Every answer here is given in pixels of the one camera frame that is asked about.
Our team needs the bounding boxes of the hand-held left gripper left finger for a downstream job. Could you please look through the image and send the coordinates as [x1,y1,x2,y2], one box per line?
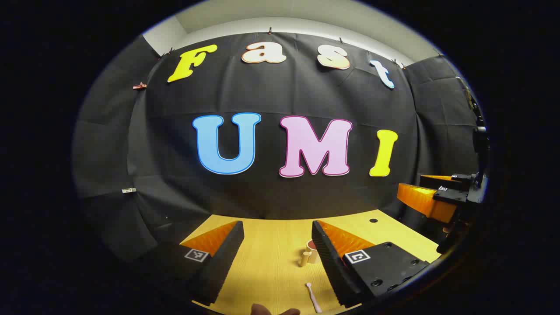
[143,220,245,307]

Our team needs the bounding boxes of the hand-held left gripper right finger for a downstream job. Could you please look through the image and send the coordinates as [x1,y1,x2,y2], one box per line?
[311,220,431,309]

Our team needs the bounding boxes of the beige cup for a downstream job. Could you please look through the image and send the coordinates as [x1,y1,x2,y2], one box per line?
[299,239,324,268]

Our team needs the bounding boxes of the white toothbrush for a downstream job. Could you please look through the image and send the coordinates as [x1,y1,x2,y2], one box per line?
[305,282,322,314]

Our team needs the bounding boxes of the wooden desktop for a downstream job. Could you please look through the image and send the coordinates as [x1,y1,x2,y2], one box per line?
[179,209,442,315]

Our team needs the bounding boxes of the black backdrop cloth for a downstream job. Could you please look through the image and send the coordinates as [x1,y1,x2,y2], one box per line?
[72,31,486,263]

